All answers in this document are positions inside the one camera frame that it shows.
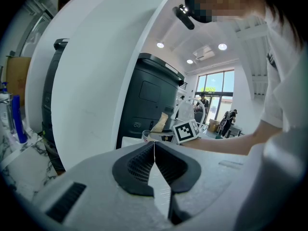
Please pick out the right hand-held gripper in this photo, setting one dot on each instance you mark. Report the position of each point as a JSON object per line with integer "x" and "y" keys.
{"x": 184, "y": 132}

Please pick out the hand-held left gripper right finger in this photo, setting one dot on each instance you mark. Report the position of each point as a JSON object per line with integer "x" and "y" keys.
{"x": 211, "y": 177}

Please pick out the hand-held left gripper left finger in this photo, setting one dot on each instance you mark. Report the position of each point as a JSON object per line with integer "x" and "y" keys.
{"x": 96, "y": 189}

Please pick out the torn brown paper packet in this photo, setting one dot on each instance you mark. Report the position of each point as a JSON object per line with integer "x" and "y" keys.
{"x": 161, "y": 123}

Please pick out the clear glass cup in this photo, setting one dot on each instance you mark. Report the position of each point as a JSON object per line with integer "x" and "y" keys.
{"x": 145, "y": 136}

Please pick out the person's right forearm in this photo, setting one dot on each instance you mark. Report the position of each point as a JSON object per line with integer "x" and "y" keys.
{"x": 223, "y": 145}

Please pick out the white tubular chair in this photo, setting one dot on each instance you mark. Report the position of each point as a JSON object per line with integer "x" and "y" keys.
{"x": 187, "y": 112}

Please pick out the brown cardboard box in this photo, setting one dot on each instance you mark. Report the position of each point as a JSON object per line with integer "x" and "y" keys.
{"x": 18, "y": 80}
{"x": 213, "y": 125}

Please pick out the black rounded appliance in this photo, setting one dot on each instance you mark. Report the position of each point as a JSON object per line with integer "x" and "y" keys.
{"x": 149, "y": 97}

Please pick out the large glass window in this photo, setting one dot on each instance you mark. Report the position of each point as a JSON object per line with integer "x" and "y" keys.
{"x": 216, "y": 80}

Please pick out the round ceiling light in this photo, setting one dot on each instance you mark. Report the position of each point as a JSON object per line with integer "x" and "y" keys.
{"x": 222, "y": 46}
{"x": 189, "y": 61}
{"x": 160, "y": 45}

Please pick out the marble patterned cabinet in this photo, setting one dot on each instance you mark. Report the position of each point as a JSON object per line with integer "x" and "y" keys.
{"x": 29, "y": 162}

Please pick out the ceiling air conditioner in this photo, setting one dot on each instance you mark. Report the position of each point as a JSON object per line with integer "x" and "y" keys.
{"x": 204, "y": 54}

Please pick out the blue bottle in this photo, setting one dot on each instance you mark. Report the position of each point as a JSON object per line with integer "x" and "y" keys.
{"x": 19, "y": 119}

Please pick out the person's white shirt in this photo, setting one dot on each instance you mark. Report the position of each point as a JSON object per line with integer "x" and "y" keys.
{"x": 288, "y": 105}

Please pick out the large white plate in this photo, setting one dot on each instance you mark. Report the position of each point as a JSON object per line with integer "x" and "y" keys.
{"x": 96, "y": 68}

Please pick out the clear pump bottle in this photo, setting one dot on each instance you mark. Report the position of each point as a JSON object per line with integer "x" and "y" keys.
{"x": 4, "y": 109}

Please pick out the person's head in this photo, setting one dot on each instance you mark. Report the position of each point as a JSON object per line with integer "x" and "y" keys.
{"x": 228, "y": 1}

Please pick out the black head-worn camera rig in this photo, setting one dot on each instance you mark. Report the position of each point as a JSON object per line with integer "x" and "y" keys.
{"x": 185, "y": 19}

